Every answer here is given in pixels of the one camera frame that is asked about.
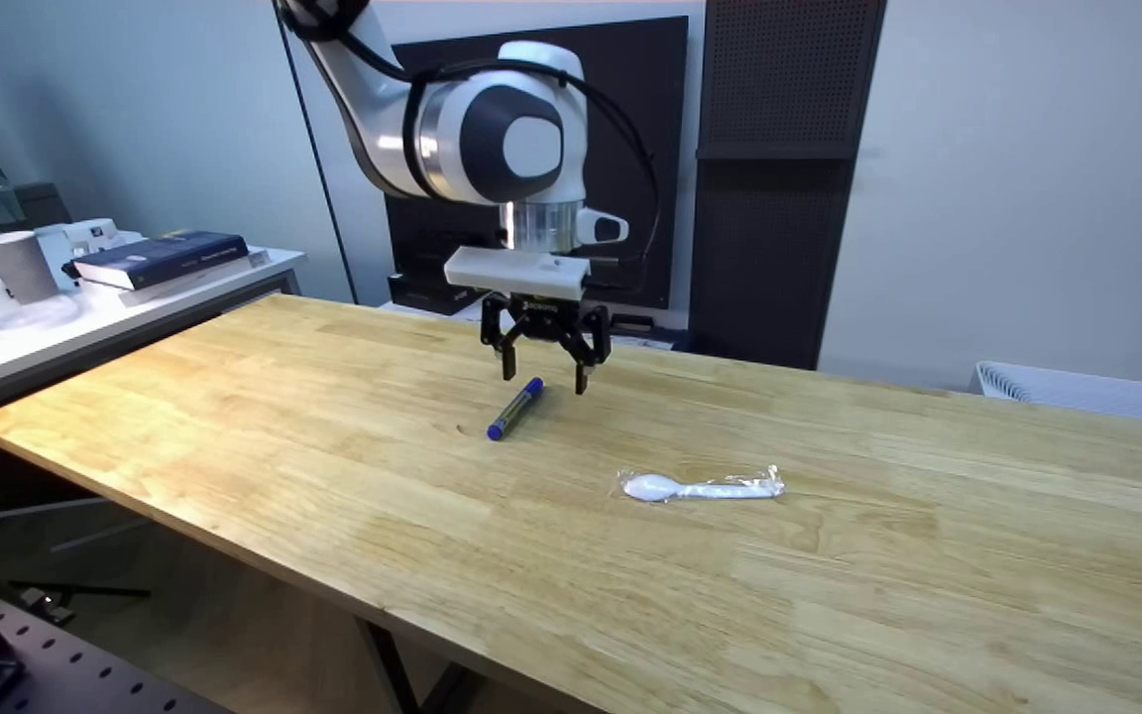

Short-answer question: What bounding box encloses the large black monitor screen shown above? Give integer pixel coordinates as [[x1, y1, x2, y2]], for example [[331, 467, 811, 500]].
[[362, 13, 692, 315]]

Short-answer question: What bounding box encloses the white side table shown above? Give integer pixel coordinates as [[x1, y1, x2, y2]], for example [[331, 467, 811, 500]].
[[0, 244, 307, 428]]

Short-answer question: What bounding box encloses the blue marker pen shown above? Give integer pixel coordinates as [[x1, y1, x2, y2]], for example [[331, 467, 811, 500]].
[[482, 373, 551, 446]]

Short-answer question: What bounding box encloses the black table leg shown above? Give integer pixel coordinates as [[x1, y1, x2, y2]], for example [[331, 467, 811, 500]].
[[358, 617, 490, 714]]

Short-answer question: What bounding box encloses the grey wrist camera bar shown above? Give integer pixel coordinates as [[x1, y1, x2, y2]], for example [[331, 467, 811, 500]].
[[441, 244, 594, 305]]

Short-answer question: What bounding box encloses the white cardboard package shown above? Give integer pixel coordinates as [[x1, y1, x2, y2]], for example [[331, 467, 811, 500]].
[[30, 216, 151, 290]]

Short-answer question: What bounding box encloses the black perforated breadboard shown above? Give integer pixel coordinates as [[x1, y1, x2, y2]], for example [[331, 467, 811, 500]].
[[0, 582, 224, 714]]

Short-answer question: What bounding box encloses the dark blue book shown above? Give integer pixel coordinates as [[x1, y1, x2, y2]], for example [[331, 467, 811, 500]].
[[67, 227, 256, 297]]

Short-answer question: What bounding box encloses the tall dark panel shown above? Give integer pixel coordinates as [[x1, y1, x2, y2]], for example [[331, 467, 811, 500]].
[[685, 0, 890, 373]]

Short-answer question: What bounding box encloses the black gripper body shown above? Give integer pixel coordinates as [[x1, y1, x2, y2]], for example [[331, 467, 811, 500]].
[[477, 290, 614, 356]]

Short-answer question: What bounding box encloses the white disposable plastic spoon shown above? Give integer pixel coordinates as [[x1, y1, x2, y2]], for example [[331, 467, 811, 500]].
[[617, 461, 788, 510]]

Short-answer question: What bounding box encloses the grey paper cup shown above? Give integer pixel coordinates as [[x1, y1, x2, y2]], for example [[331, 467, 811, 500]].
[[0, 227, 62, 305]]

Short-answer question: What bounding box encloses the black wall cable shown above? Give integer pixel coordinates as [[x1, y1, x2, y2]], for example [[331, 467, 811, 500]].
[[266, 0, 362, 305]]

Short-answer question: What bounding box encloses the black box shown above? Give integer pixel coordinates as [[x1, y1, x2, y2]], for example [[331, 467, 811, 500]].
[[383, 266, 496, 319]]

